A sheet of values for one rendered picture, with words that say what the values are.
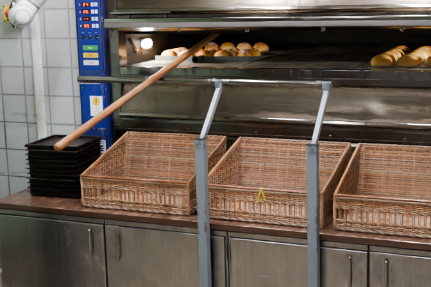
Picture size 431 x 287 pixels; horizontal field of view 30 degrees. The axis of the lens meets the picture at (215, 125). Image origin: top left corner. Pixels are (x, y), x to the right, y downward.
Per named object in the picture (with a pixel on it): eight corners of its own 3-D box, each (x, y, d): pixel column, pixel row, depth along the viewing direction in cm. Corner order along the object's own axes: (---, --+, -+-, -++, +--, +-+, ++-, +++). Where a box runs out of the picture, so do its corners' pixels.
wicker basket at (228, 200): (240, 191, 394) (238, 135, 389) (353, 200, 371) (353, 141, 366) (198, 218, 350) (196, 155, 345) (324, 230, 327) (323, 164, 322)
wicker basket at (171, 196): (129, 182, 417) (126, 130, 412) (230, 189, 396) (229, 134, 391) (79, 207, 373) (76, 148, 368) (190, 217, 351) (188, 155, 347)
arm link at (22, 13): (21, 31, 385) (37, 9, 386) (26, 32, 371) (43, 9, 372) (2, 17, 380) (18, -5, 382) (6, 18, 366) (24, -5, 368)
